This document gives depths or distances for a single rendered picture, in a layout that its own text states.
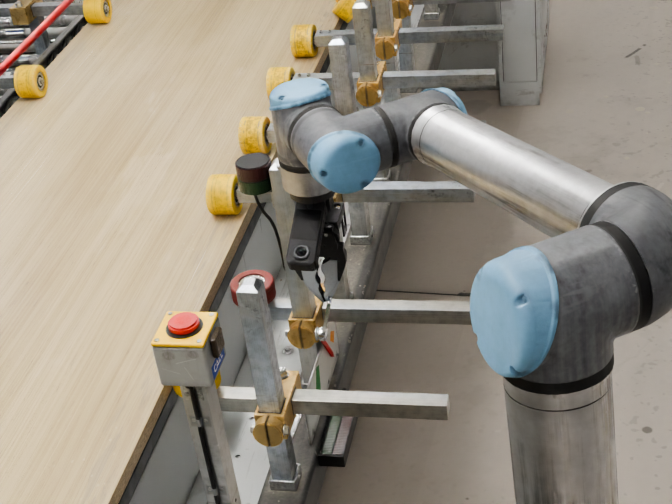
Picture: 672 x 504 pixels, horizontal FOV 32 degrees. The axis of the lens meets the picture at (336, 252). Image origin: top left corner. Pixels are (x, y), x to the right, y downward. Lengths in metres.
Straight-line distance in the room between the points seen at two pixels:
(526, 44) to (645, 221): 3.39
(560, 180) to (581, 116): 3.23
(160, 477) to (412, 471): 1.13
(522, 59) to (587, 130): 0.38
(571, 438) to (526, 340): 0.14
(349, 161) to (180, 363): 0.36
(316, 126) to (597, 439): 0.65
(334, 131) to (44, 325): 0.77
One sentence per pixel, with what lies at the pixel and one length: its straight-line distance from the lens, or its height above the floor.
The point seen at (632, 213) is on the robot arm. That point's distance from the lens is 1.22.
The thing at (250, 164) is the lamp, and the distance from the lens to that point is 1.95.
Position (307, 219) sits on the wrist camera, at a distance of 1.81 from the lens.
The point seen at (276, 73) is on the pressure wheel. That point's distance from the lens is 2.76.
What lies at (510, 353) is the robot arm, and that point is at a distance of 1.15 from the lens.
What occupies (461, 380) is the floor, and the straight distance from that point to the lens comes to 3.29.
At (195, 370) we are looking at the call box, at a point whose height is 1.18.
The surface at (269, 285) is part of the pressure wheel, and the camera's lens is 2.13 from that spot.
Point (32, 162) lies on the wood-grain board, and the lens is 2.75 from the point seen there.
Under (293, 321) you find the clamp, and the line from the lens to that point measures 2.09.
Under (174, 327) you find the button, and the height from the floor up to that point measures 1.23.
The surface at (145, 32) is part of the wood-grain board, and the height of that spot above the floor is 0.90.
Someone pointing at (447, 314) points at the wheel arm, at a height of 0.85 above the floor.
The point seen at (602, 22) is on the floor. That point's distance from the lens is 5.40.
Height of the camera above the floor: 2.09
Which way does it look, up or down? 33 degrees down
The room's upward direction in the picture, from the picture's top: 8 degrees counter-clockwise
